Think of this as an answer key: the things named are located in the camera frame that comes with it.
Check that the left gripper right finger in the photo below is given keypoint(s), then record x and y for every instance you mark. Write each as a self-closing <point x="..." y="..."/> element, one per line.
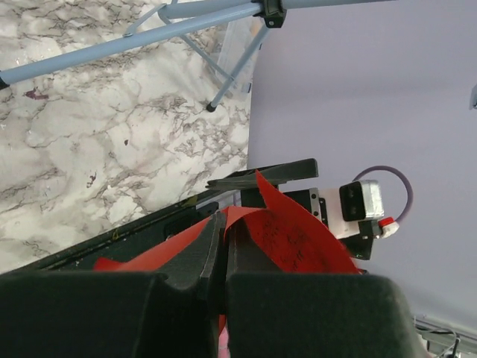
<point x="275" y="314"/>

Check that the red music sheet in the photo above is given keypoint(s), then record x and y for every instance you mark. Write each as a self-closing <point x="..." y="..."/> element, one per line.
<point x="292" y="239"/>

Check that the clear plastic box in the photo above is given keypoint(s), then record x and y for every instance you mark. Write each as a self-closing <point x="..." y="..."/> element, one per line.
<point x="232" y="41"/>

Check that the light blue music stand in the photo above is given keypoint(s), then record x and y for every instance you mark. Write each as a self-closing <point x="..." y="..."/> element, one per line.
<point x="168" y="21"/>

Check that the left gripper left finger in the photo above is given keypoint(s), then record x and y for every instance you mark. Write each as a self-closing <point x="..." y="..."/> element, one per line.
<point x="172" y="311"/>

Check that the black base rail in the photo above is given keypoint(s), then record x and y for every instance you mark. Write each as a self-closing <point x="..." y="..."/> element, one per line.
<point x="129" y="240"/>

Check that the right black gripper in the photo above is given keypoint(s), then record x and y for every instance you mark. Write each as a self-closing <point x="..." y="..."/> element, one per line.
<point x="276" y="175"/>

